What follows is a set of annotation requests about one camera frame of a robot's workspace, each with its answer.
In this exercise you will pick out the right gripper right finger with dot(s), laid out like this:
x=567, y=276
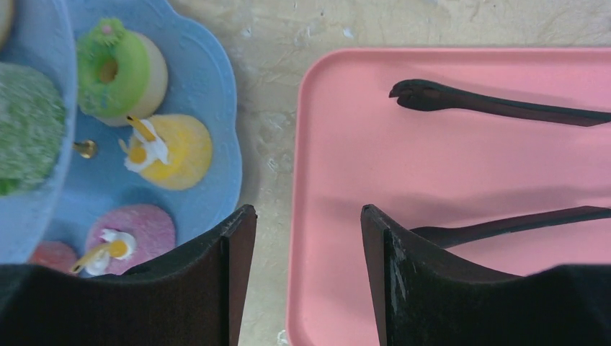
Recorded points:
x=425, y=295

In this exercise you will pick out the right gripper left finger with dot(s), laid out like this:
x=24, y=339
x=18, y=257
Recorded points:
x=192, y=295

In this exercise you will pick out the yellow small cake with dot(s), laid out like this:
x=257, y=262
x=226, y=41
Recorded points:
x=171, y=151

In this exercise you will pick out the blue three-tier cake stand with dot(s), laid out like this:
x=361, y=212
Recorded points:
x=89, y=178

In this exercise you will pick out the black serving tongs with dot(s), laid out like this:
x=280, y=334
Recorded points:
x=428, y=96

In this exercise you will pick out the green frosted cake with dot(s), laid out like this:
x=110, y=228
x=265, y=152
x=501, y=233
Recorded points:
x=121, y=73

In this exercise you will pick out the green purple small cake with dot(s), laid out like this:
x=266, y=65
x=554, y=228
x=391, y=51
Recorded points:
x=32, y=127

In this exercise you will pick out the pink sprinkled cake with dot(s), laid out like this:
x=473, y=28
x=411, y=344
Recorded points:
x=55, y=255

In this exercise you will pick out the pink serving tray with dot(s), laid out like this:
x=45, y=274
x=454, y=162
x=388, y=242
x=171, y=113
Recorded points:
x=355, y=146

